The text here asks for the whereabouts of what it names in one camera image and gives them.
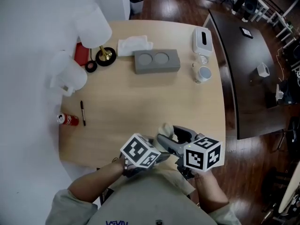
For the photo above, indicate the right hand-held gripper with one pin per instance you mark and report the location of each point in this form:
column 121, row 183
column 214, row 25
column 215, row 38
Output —
column 201, row 155

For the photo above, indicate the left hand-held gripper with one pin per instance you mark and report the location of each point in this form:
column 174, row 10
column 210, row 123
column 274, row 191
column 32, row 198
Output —
column 138, row 151

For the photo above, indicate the person's right forearm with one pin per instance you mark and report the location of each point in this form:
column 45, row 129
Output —
column 211, row 191

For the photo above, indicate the person's left forearm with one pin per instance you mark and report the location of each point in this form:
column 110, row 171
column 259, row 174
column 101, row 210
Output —
column 96, row 182

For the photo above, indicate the grey two-hole holder block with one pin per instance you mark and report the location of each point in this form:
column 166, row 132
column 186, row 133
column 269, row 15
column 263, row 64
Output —
column 157, row 67

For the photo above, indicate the person's beige shirt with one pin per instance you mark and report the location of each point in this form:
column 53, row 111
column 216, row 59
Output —
column 145, row 200

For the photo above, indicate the white mug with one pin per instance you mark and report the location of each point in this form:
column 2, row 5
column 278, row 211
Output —
column 203, row 74

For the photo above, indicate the dark brown table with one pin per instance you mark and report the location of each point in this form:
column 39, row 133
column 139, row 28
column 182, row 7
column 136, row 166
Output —
column 248, row 97

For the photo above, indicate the black pen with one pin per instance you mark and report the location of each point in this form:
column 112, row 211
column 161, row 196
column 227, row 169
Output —
column 83, row 112

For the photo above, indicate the clear glass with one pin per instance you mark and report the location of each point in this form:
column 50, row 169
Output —
column 203, row 59

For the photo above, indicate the red drink can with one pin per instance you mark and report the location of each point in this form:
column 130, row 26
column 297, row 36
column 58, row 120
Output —
column 70, row 119

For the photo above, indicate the black box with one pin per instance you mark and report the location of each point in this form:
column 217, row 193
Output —
column 273, row 102

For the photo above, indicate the white tissue box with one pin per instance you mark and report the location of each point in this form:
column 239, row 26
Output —
column 202, row 40

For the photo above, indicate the black tape roll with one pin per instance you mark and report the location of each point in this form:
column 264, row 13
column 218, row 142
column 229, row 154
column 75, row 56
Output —
column 91, row 66

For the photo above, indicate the white cloth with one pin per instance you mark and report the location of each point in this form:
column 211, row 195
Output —
column 133, row 44

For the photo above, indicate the small white open box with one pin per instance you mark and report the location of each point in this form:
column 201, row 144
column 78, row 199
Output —
column 263, row 69

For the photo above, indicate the white plastic jug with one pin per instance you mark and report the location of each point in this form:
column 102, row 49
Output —
column 70, row 75

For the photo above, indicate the round white table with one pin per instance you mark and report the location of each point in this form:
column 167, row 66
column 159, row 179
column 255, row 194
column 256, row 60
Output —
column 290, row 189

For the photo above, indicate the red box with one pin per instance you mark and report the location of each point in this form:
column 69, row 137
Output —
column 80, row 54

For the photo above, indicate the black framed tablet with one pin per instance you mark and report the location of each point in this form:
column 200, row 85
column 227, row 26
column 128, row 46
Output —
column 246, row 32

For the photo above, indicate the white shade brass table lamp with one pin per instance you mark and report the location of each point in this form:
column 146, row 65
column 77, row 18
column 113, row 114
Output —
column 92, row 27

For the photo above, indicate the white trash bin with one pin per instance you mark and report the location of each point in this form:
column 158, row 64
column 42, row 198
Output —
column 136, row 5

